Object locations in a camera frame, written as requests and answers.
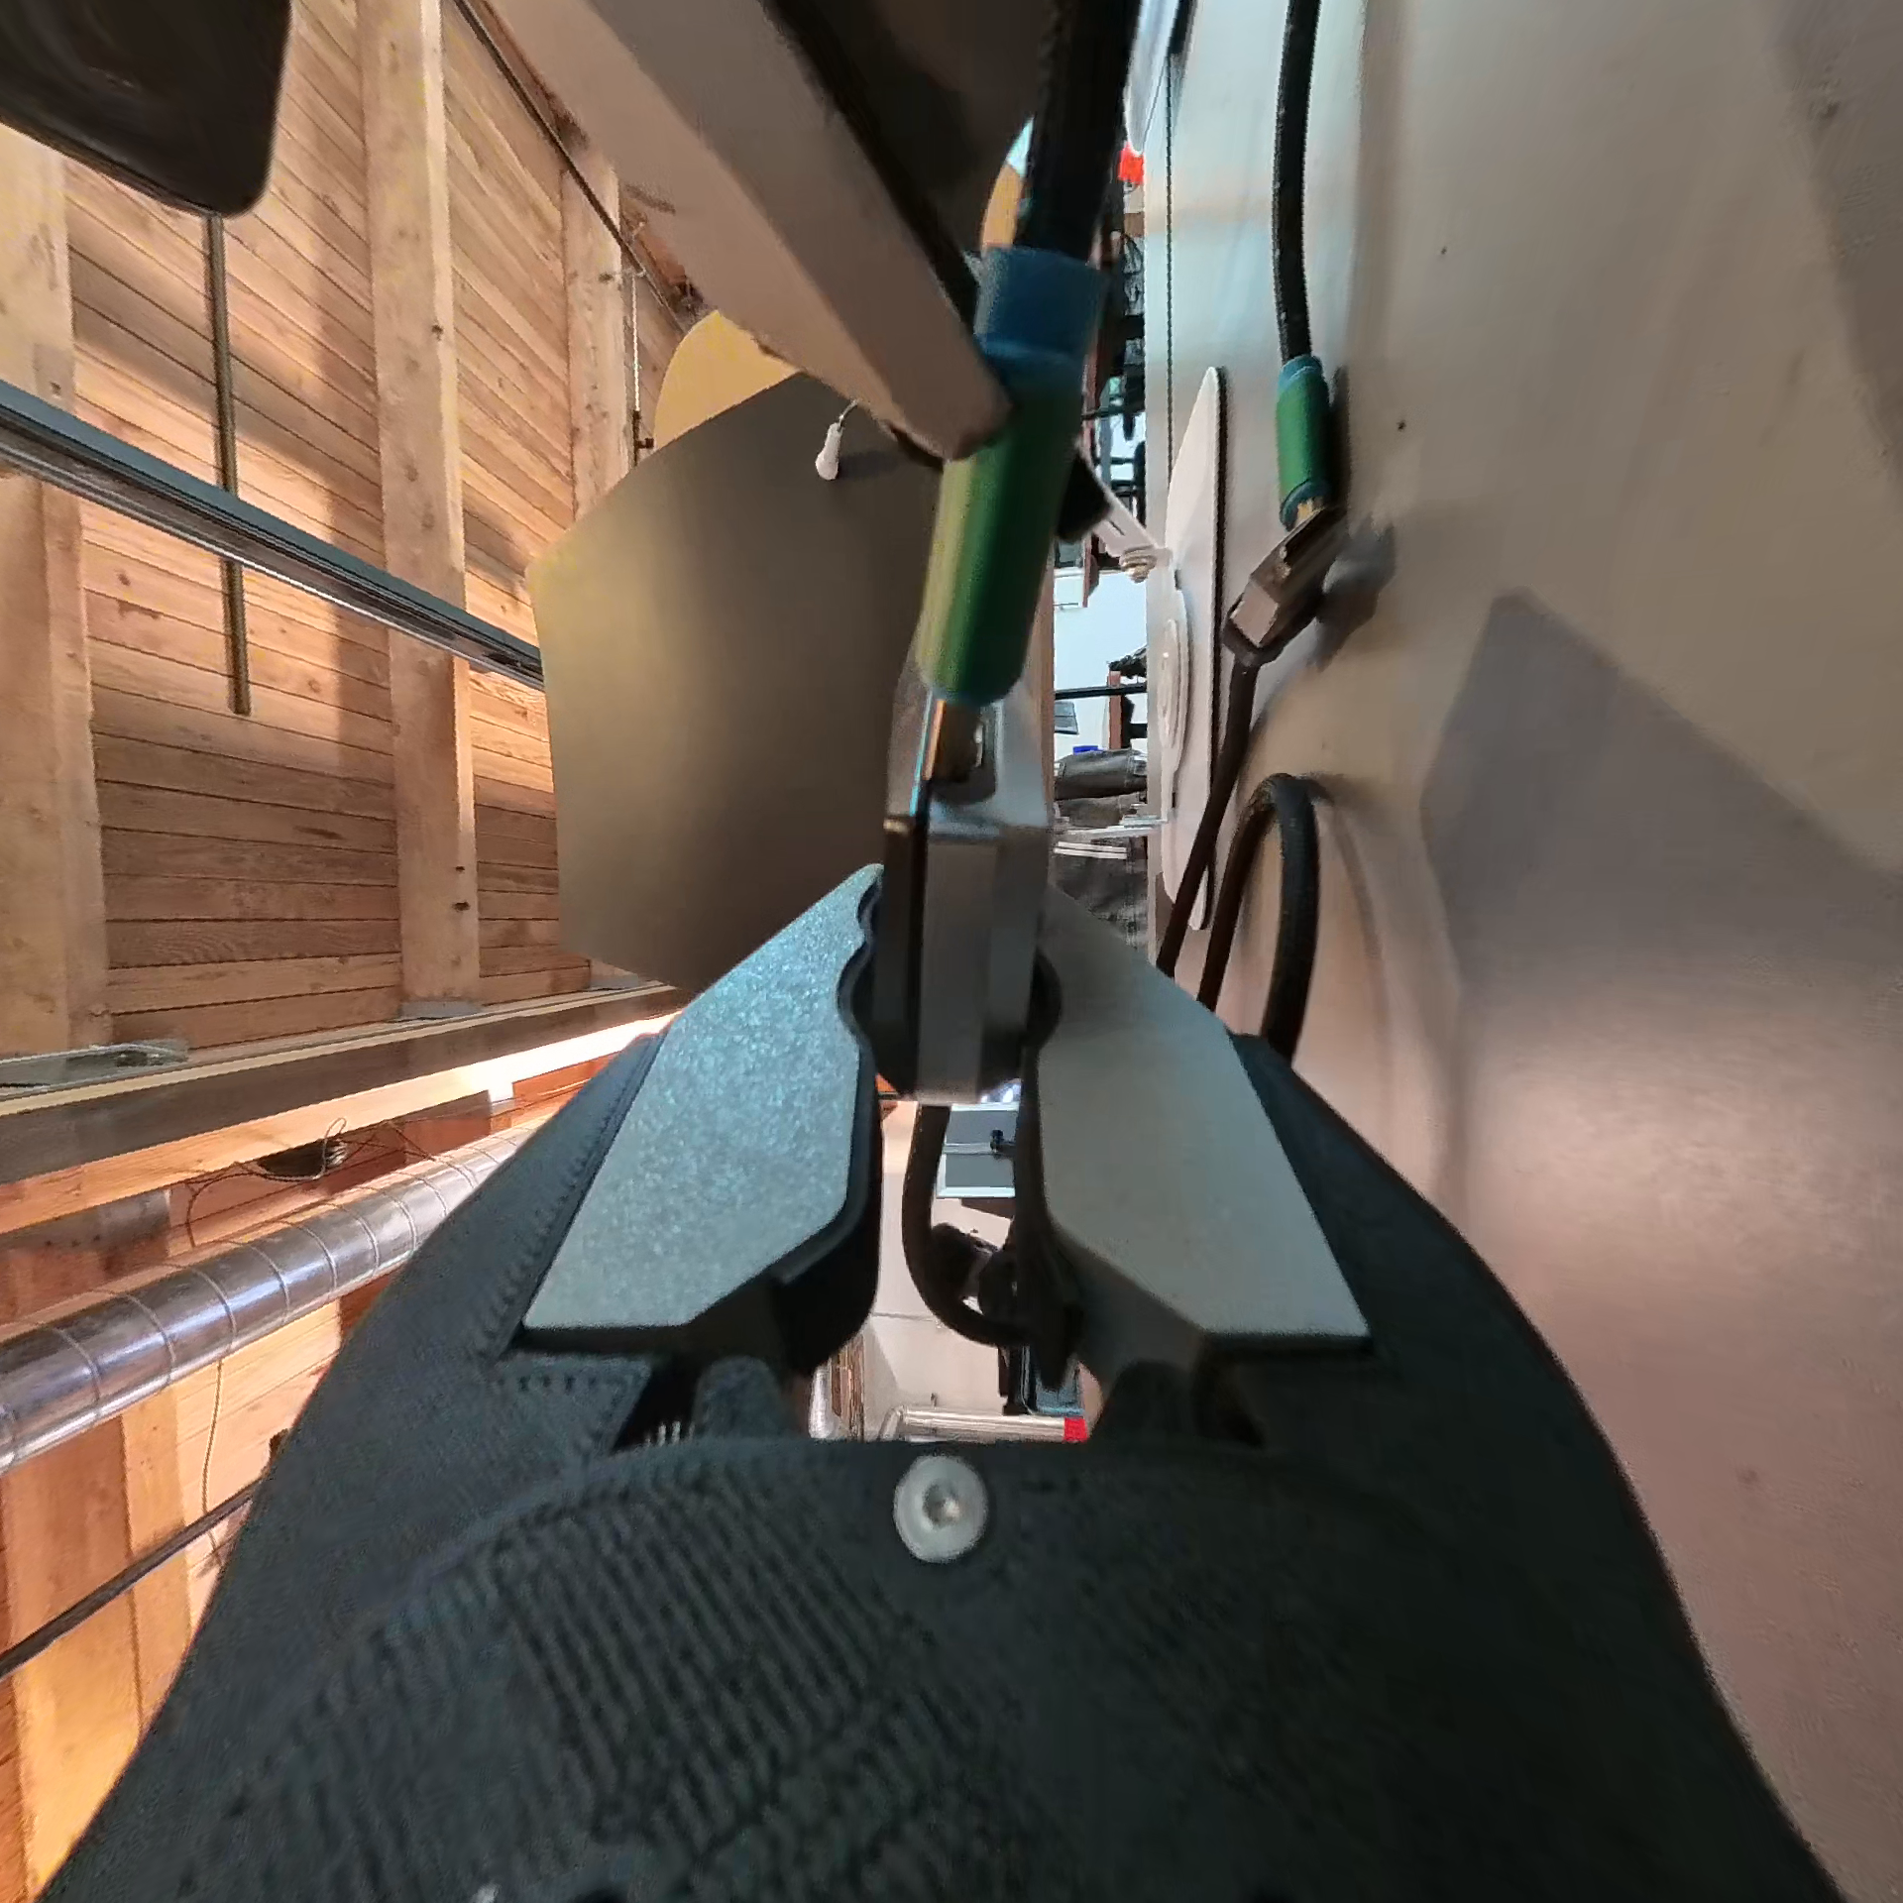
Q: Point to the black board on white stand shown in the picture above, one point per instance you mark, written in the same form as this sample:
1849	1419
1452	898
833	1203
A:
715	668

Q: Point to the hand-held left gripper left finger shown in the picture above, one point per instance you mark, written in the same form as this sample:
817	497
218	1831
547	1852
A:
700	1175

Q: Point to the metal hdmi port hub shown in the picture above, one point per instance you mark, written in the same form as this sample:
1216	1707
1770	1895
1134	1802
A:
967	921

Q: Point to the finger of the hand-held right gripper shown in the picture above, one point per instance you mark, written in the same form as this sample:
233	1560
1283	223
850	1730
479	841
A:
774	164

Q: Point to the silver ventilation duct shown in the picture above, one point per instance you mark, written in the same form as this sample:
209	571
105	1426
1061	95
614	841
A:
222	1294

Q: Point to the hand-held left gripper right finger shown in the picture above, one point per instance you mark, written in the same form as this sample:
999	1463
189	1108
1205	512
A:
1189	1175

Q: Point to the white tethered pin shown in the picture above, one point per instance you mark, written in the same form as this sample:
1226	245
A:
828	446

